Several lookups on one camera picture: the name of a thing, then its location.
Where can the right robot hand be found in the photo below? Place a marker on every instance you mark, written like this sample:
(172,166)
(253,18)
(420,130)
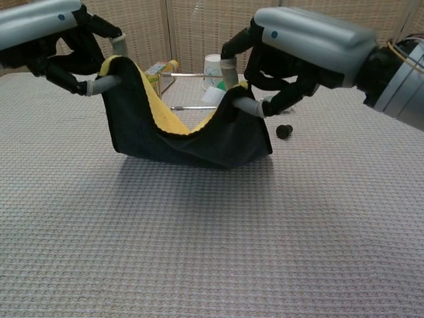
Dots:
(314,36)

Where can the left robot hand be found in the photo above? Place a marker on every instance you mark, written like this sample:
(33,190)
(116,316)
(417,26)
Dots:
(36,23)

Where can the yellow towel with black trim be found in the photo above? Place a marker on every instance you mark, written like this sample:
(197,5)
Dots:
(205,149)

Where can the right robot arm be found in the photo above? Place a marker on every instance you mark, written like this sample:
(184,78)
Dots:
(401,92)

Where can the small black knob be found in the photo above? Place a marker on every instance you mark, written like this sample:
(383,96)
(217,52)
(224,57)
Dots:
(283,132)

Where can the white paper cup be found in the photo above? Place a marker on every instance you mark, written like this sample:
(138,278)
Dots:
(212,71)

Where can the woven folding screen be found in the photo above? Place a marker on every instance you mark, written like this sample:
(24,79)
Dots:
(198,26)

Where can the tea bottle with yellow label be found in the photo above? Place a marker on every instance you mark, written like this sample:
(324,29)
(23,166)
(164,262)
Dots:
(159,68)

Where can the white waffle tablecloth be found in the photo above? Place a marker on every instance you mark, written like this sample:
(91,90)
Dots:
(212,232)

